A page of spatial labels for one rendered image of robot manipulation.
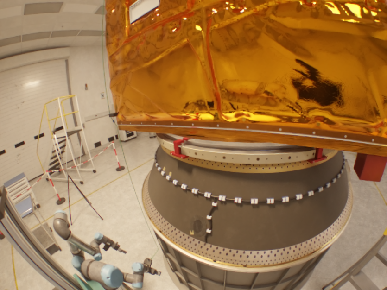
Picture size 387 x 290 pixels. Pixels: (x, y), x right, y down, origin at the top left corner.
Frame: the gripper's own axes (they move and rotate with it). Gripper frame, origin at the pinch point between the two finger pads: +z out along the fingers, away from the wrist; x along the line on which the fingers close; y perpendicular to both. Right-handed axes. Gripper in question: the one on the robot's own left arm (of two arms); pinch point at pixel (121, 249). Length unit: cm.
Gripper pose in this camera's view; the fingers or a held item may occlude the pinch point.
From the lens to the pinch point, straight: 171.5
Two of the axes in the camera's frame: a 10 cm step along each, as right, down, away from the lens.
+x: -7.8, 0.1, 6.2
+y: 4.5, -6.8, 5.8
